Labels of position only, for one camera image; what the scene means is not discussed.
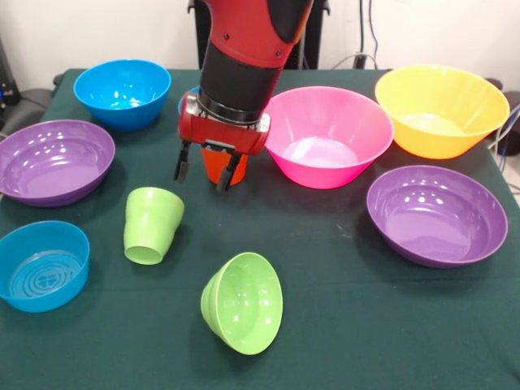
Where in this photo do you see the light blue cable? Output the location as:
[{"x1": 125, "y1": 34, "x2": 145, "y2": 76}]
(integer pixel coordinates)
[{"x1": 485, "y1": 103, "x2": 520, "y2": 158}]

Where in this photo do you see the dark green tablecloth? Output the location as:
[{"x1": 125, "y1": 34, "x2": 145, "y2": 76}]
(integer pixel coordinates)
[{"x1": 0, "y1": 67, "x2": 520, "y2": 390}]

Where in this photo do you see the small green bowl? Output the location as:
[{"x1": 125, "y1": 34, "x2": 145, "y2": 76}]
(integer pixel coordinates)
[{"x1": 200, "y1": 252, "x2": 284, "y2": 357}]

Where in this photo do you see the black equipment rack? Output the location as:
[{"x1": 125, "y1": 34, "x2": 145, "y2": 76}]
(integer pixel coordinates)
[{"x1": 0, "y1": 38, "x2": 20, "y2": 123}]

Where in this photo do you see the pink bowl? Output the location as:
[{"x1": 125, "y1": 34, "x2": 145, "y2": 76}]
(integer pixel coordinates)
[{"x1": 263, "y1": 86, "x2": 395, "y2": 190}]

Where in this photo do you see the blue bowl with ringed bottom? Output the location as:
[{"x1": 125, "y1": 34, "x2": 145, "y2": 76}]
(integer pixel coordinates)
[
  {"x1": 0, "y1": 220, "x2": 91, "y2": 314},
  {"x1": 177, "y1": 84, "x2": 202, "y2": 119}
]

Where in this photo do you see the yellow-orange bowl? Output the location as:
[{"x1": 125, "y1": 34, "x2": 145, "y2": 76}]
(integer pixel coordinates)
[{"x1": 374, "y1": 64, "x2": 511, "y2": 160}]

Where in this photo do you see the green cup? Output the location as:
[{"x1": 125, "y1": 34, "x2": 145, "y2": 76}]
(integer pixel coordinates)
[{"x1": 123, "y1": 186, "x2": 186, "y2": 267}]

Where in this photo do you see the deep smooth blue bowl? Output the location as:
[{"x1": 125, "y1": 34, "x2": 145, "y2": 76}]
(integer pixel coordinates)
[{"x1": 72, "y1": 58, "x2": 172, "y2": 132}]

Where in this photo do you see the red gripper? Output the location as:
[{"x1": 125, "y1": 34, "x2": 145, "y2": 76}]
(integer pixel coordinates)
[{"x1": 173, "y1": 91, "x2": 272, "y2": 194}]

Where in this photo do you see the black rounded seat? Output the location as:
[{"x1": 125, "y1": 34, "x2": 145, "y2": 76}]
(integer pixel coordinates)
[{"x1": 7, "y1": 86, "x2": 54, "y2": 135}]

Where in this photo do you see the purple bowl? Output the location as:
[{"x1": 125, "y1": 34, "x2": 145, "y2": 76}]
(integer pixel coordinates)
[
  {"x1": 366, "y1": 164, "x2": 509, "y2": 269},
  {"x1": 0, "y1": 119, "x2": 116, "y2": 208}
]

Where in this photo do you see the orange cup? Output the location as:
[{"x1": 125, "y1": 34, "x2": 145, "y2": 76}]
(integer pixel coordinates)
[{"x1": 201, "y1": 145, "x2": 249, "y2": 187}]

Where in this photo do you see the black plug with grey cable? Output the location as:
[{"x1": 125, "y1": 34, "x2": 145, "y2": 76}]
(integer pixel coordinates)
[{"x1": 332, "y1": 51, "x2": 377, "y2": 70}]

